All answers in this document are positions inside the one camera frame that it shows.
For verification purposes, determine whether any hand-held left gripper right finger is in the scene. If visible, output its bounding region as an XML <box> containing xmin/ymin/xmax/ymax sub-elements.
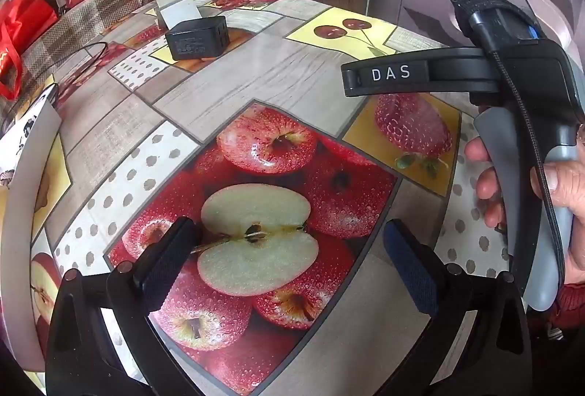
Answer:
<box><xmin>383</xmin><ymin>219</ymin><xmax>533</xmax><ymax>396</ymax></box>

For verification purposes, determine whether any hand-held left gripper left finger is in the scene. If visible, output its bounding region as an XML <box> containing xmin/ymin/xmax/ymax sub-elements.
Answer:
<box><xmin>45</xmin><ymin>216</ymin><xmax>204</xmax><ymax>396</ymax></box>

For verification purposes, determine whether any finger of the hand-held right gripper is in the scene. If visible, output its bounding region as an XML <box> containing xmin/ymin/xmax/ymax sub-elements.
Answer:
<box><xmin>340</xmin><ymin>48</ymin><xmax>499</xmax><ymax>98</ymax></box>

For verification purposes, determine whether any white cardboard box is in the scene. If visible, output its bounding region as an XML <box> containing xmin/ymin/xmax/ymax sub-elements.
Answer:
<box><xmin>0</xmin><ymin>97</ymin><xmax>62</xmax><ymax>374</ymax></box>

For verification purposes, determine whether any person's right hand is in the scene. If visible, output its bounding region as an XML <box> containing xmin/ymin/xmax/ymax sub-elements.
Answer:
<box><xmin>464</xmin><ymin>135</ymin><xmax>585</xmax><ymax>287</ymax></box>

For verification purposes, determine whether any fruit printed tablecloth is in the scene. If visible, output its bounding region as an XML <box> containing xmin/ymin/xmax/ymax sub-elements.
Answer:
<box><xmin>0</xmin><ymin>0</ymin><xmax>517</xmax><ymax>396</ymax></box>

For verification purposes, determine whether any black power adapter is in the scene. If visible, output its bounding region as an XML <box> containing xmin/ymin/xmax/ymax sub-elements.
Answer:
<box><xmin>165</xmin><ymin>16</ymin><xmax>230</xmax><ymax>61</ymax></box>

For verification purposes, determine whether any white folded card stand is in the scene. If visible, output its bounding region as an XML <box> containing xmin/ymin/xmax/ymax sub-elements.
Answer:
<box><xmin>153</xmin><ymin>0</ymin><xmax>204</xmax><ymax>31</ymax></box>

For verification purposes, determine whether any plaid blanket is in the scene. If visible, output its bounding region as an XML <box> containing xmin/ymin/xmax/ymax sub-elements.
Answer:
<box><xmin>0</xmin><ymin>0</ymin><xmax>174</xmax><ymax>127</ymax></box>

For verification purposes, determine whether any red tote bag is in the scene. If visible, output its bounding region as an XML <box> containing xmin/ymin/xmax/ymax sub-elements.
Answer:
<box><xmin>0</xmin><ymin>0</ymin><xmax>59</xmax><ymax>101</ymax></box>

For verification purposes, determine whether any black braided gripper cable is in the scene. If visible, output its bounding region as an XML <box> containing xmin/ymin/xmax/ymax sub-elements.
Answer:
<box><xmin>475</xmin><ymin>12</ymin><xmax>570</xmax><ymax>273</ymax></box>

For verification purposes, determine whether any thin black cable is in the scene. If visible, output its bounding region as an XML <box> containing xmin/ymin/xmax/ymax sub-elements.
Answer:
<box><xmin>46</xmin><ymin>42</ymin><xmax>108</xmax><ymax>104</ymax></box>

